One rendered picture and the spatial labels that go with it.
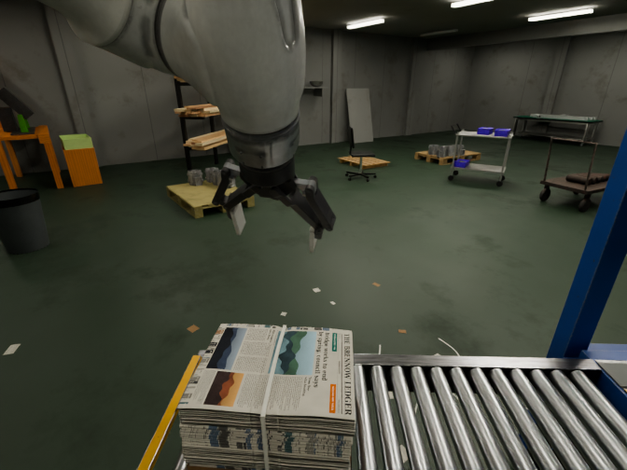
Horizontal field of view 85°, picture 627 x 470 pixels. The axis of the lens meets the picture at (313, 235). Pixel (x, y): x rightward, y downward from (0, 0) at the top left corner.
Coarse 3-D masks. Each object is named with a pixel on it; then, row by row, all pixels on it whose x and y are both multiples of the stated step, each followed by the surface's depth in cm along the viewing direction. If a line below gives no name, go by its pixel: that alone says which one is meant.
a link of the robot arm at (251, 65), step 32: (160, 0) 32; (192, 0) 27; (224, 0) 26; (256, 0) 26; (288, 0) 28; (160, 32) 32; (192, 32) 30; (224, 32) 28; (256, 32) 28; (288, 32) 29; (192, 64) 32; (224, 64) 30; (256, 64) 30; (288, 64) 31; (224, 96) 33; (256, 96) 32; (288, 96) 34; (256, 128) 36
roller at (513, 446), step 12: (468, 372) 113; (480, 372) 110; (480, 384) 106; (480, 396) 104; (492, 396) 102; (492, 408) 98; (492, 420) 97; (504, 420) 95; (504, 432) 92; (516, 432) 92; (504, 444) 90; (516, 444) 88; (516, 456) 86; (528, 456) 85; (516, 468) 84; (528, 468) 83
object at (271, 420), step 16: (272, 336) 92; (288, 336) 92; (272, 352) 86; (288, 352) 86; (272, 384) 77; (256, 400) 73; (272, 400) 73; (256, 416) 71; (272, 416) 71; (256, 432) 72; (272, 432) 72; (256, 448) 75; (272, 448) 74; (256, 464) 76; (272, 464) 76
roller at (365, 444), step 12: (360, 372) 110; (360, 384) 106; (360, 396) 102; (360, 408) 98; (360, 420) 95; (360, 432) 92; (372, 432) 93; (360, 444) 89; (372, 444) 89; (360, 456) 86; (372, 456) 86; (360, 468) 83; (372, 468) 83
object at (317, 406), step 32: (320, 352) 86; (352, 352) 86; (288, 384) 77; (320, 384) 76; (352, 384) 77; (288, 416) 70; (320, 416) 69; (352, 416) 69; (288, 448) 74; (320, 448) 72
